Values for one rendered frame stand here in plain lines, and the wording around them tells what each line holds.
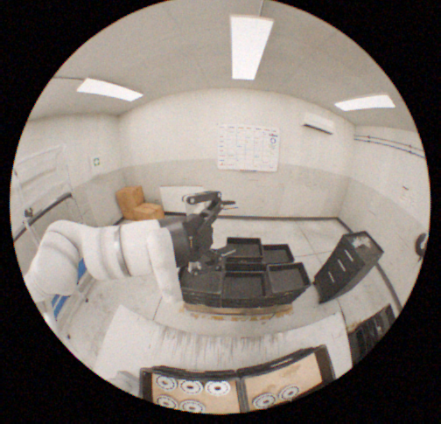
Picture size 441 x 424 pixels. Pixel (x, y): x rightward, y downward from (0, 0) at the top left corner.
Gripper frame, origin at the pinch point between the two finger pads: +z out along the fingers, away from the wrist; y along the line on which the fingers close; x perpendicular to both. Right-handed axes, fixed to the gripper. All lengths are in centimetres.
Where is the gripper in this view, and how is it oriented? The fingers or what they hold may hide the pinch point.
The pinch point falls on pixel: (232, 227)
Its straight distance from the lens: 25.1
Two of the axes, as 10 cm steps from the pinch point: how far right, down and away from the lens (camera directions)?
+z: 7.7, -0.7, 6.3
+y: -0.3, 9.9, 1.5
